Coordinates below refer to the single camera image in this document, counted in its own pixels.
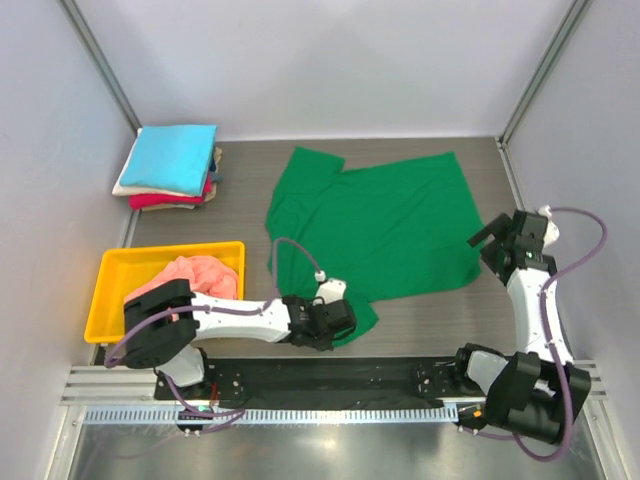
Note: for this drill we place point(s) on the yellow plastic bin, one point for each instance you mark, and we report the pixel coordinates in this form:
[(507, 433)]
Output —
[(105, 323)]

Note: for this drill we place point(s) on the white slotted cable duct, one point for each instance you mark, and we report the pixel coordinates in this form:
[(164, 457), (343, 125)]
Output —
[(174, 415)]

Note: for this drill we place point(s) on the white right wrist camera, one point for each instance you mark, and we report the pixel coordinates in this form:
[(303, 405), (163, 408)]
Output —
[(552, 232)]

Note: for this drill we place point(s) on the tan folded shirt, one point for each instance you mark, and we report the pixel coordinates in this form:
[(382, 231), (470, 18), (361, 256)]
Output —
[(214, 170)]

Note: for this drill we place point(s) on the green t shirt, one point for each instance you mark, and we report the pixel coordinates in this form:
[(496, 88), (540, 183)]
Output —
[(388, 231)]

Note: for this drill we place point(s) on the left aluminium frame post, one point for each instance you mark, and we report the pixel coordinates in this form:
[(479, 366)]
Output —
[(89, 41)]

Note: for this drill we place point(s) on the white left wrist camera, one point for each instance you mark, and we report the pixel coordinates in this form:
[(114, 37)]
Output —
[(329, 290)]

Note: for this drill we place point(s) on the cream folded shirt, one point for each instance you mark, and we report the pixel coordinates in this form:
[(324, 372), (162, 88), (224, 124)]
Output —
[(121, 191)]

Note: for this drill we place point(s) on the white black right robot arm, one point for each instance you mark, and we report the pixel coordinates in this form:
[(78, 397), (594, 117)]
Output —
[(538, 391)]

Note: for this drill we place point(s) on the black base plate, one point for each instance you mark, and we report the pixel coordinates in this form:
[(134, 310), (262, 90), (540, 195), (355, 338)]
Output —
[(244, 380)]

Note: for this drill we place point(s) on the aluminium frame post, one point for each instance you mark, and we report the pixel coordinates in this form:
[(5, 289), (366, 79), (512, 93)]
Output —
[(89, 41), (569, 23)]

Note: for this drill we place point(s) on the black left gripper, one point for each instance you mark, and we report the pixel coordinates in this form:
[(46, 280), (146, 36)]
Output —
[(323, 343)]

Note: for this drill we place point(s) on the red folded shirt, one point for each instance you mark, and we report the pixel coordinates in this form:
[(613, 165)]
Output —
[(157, 201)]

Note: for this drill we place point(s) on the pink t shirt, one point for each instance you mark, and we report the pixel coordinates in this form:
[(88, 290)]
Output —
[(206, 274)]

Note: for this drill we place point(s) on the right aluminium frame post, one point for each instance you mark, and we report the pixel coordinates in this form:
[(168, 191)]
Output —
[(569, 23)]

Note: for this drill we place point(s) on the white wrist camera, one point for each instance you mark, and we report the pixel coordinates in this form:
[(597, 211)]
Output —
[(329, 290), (552, 232)]

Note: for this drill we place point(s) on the light blue folded shirt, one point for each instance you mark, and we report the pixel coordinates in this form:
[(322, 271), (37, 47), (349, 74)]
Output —
[(173, 158)]

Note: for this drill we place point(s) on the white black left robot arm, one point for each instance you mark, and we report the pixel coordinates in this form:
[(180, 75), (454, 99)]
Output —
[(162, 325)]

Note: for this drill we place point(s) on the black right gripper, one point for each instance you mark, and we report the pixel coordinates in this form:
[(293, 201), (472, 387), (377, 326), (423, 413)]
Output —
[(502, 225)]

